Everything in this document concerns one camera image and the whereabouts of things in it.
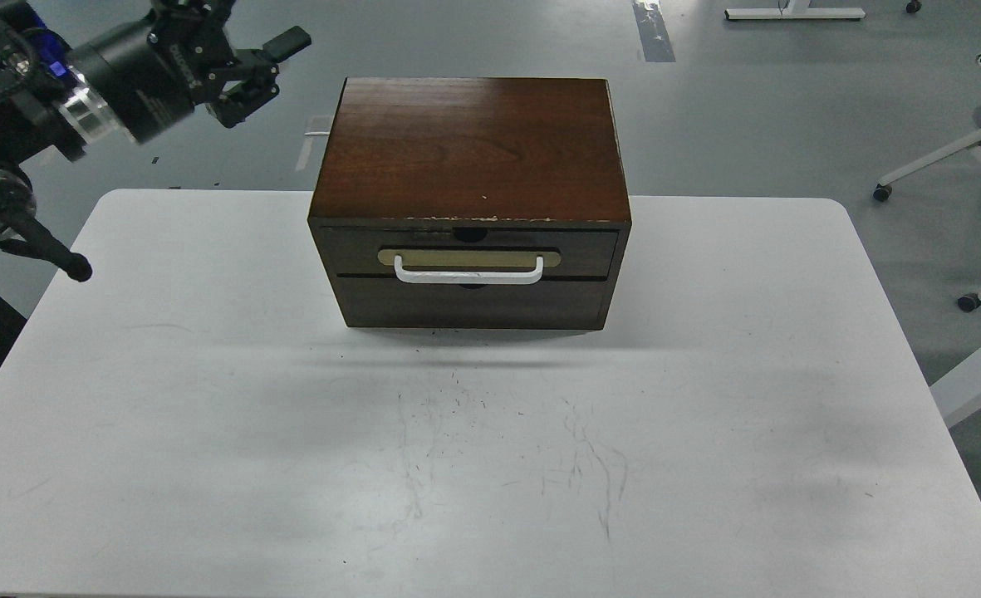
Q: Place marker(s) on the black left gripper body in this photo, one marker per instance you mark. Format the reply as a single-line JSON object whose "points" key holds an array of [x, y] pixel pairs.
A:
{"points": [[135, 77]]}

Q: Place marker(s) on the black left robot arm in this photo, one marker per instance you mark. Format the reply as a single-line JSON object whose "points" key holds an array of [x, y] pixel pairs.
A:
{"points": [[44, 104]]}

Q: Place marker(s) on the dark wooden drawer cabinet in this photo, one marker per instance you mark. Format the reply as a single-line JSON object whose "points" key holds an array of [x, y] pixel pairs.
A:
{"points": [[473, 154]]}

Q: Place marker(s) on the white table leg base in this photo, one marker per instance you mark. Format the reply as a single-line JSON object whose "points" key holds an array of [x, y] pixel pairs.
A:
{"points": [[794, 11]]}

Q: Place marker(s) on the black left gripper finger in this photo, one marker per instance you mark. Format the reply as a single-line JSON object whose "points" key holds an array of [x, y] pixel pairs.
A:
{"points": [[246, 82], [195, 27]]}

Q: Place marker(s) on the grey floor tape strip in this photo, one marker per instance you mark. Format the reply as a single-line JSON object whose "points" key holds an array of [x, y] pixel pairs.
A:
{"points": [[654, 38]]}

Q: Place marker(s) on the wooden drawer with white handle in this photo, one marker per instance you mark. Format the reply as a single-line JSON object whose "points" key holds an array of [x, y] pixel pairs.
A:
{"points": [[370, 252]]}

